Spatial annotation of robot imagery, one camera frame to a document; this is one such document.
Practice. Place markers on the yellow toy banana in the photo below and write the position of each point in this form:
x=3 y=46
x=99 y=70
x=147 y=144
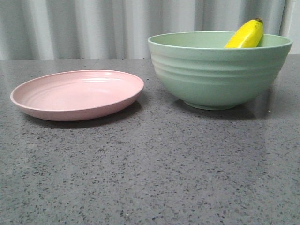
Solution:
x=248 y=35

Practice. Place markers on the green ribbed bowl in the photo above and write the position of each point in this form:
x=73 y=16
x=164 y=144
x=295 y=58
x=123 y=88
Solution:
x=197 y=68

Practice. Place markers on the pink plate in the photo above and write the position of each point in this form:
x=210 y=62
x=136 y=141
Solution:
x=77 y=95

